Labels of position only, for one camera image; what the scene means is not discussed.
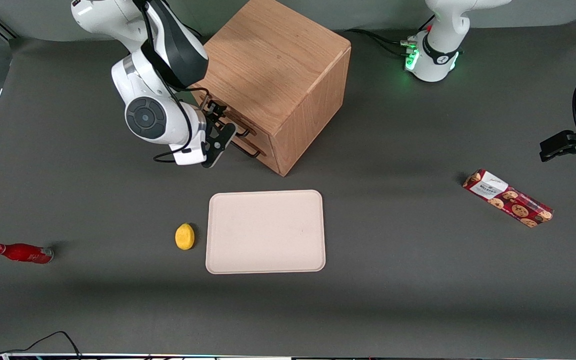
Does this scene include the red bottle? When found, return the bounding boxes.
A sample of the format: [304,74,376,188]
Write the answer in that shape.
[0,243,54,265]

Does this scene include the yellow lemon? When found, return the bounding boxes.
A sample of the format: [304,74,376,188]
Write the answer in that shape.
[175,223,196,251]

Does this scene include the black cable at table edge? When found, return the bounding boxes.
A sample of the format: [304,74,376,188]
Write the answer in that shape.
[0,331,83,360]

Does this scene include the wooden drawer cabinet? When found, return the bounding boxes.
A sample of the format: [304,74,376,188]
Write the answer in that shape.
[180,0,352,177]

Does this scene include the black cables at arm base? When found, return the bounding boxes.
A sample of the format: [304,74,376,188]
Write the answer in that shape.
[345,28,419,58]

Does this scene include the beige rectangular tray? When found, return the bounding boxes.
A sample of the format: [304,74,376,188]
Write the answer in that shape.
[205,189,327,275]

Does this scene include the black cable along right arm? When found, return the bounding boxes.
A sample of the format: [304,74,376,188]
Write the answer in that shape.
[133,0,194,164]

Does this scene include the red tartan cookie box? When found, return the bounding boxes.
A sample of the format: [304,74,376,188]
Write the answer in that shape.
[462,169,554,229]

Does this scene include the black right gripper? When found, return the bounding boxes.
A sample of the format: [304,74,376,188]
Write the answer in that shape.
[200,100,239,146]

